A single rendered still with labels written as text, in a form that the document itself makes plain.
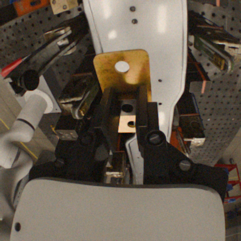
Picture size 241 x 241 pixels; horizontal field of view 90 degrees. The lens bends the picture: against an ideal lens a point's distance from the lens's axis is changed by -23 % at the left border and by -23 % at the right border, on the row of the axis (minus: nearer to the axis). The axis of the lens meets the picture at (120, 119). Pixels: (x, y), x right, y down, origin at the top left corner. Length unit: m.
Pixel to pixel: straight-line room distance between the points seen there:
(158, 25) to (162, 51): 0.07
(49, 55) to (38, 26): 0.52
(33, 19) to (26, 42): 0.14
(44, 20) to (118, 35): 0.48
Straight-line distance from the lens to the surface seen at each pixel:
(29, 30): 0.84
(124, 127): 0.15
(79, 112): 0.39
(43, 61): 0.28
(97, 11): 0.36
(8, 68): 0.34
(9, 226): 0.50
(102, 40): 0.38
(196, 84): 0.46
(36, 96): 0.86
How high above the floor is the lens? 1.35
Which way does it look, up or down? 41 degrees down
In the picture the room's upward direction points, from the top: 172 degrees counter-clockwise
